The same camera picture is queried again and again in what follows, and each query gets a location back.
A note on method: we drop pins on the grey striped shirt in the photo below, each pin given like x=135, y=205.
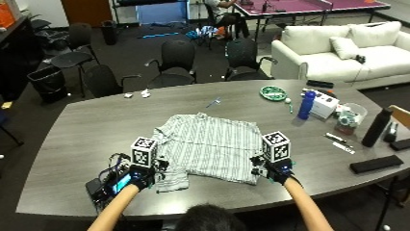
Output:
x=209, y=144

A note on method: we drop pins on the purple table tennis table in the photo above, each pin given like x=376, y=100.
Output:
x=308, y=5

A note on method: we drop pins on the colourful bag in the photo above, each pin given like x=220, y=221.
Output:
x=205, y=32

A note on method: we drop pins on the blue water bottle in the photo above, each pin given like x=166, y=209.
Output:
x=307, y=106

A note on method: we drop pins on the long black case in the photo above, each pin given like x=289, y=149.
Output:
x=376, y=164

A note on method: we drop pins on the person's right hand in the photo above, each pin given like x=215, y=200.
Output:
x=277, y=171

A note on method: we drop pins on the black game controller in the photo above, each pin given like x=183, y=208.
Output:
x=361, y=59

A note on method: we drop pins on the brown door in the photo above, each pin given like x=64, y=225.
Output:
x=87, y=12

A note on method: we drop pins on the black electronic box with screen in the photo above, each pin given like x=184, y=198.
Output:
x=110, y=186

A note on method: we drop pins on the white cardboard box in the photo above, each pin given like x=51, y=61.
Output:
x=324, y=106

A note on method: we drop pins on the black office chair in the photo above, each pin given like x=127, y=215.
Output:
x=244, y=59
x=176, y=64
x=79, y=48
x=103, y=82

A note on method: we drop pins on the black and white marker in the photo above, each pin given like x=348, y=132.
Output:
x=336, y=137

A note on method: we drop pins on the large white cushion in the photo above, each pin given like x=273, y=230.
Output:
x=376, y=33

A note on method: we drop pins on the white marker cube right glove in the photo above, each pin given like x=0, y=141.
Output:
x=276, y=146

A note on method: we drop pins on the small black case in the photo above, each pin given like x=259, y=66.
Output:
x=401, y=144

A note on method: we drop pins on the crumpled white paper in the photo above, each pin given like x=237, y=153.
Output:
x=146, y=93

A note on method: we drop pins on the blue panel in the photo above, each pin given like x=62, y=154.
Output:
x=162, y=13

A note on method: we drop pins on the wooden chair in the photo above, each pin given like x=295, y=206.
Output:
x=401, y=116

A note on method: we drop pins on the small white cushion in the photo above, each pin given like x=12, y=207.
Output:
x=344, y=47

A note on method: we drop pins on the black remote control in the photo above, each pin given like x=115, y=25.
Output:
x=320, y=84

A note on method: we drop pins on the small white paper scrap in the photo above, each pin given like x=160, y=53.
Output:
x=128, y=95

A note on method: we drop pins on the white sofa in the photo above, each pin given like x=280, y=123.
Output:
x=324, y=64

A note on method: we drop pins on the person's left hand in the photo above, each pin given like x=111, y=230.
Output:
x=142, y=178

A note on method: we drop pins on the round black trash bin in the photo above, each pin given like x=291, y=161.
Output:
x=110, y=32

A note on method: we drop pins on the black cabinet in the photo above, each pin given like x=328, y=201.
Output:
x=16, y=57

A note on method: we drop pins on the clear plastic container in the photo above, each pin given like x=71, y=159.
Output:
x=352, y=117

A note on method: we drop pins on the white marker cube glove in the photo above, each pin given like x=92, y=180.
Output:
x=144, y=152
x=276, y=146

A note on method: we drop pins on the white marker cube left glove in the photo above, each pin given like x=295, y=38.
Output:
x=144, y=152

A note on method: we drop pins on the green pen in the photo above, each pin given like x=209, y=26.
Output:
x=291, y=108

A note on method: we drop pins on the white marker pen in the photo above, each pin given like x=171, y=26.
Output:
x=344, y=148

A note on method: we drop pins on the blue pen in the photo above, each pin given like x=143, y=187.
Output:
x=213, y=102

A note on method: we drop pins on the black water bottle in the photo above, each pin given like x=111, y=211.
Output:
x=377, y=128

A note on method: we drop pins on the orange box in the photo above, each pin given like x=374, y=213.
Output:
x=7, y=14

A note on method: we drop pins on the square black trash bin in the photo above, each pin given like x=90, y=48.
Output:
x=50, y=83

